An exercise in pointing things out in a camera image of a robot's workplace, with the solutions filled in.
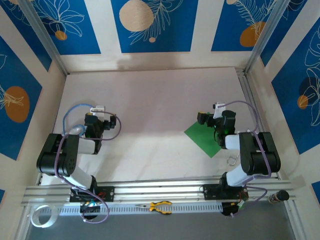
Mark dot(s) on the green paper sheet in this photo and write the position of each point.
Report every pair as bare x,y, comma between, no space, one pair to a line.
202,140

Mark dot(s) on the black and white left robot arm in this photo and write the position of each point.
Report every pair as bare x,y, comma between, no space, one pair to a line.
85,146

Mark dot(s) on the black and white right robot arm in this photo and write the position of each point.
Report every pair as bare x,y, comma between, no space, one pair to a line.
232,142

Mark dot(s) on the blue tube stethoscope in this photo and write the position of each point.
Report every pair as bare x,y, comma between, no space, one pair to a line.
76,130

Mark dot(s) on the small metal hook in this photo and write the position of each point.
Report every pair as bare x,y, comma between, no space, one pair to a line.
232,162

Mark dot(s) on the small bottle with black cap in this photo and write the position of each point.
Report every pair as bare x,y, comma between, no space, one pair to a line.
281,195

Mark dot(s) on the yellow and black pliers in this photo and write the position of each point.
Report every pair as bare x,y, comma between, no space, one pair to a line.
160,207

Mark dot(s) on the clear adhesive tape roll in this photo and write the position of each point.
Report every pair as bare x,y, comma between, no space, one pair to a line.
53,217

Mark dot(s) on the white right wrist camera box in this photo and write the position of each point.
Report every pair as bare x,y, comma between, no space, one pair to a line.
220,110

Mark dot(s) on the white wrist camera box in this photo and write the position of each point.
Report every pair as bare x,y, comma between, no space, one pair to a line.
98,109
220,110

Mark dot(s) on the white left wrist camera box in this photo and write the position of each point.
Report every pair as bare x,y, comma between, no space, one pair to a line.
98,109

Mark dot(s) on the aluminium side rail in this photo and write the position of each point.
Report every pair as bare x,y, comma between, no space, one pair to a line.
243,85

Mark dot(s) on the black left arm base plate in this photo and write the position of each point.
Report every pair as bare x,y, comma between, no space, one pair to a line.
107,193

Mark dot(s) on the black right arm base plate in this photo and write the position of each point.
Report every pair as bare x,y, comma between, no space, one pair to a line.
212,192

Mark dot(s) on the aluminium mounting rail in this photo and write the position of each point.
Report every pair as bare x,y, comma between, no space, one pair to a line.
162,190

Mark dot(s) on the aluminium frame post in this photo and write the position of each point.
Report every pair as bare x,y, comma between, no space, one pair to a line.
45,35
263,37

